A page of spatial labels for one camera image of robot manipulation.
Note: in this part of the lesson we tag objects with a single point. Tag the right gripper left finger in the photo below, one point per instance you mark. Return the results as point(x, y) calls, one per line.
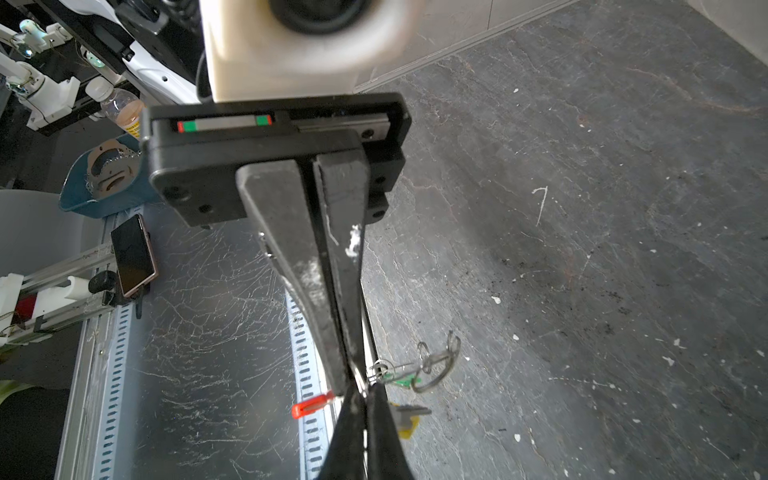
point(345, 455)

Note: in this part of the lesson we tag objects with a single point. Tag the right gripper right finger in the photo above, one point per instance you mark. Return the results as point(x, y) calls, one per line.
point(386, 459)

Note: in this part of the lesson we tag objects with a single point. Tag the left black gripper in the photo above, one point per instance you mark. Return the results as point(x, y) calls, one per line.
point(194, 150)

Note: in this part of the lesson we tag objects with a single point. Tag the yellow key tag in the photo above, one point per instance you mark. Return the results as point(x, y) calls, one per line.
point(407, 417)

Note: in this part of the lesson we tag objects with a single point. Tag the green key tag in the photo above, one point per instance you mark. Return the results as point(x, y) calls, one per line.
point(402, 380)

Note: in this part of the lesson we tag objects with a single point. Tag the smartphone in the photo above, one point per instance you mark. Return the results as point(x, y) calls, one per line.
point(135, 261)

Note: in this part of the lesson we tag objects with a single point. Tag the plastic bottle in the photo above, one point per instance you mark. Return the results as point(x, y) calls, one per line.
point(121, 106)

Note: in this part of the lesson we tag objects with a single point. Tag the teal tray with metal parts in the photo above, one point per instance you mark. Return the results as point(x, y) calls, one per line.
point(110, 178)

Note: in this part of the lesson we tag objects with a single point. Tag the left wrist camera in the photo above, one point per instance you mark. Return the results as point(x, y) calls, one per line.
point(259, 50)

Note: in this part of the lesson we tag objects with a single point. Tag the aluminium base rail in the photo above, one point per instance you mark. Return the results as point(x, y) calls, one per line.
point(202, 383)

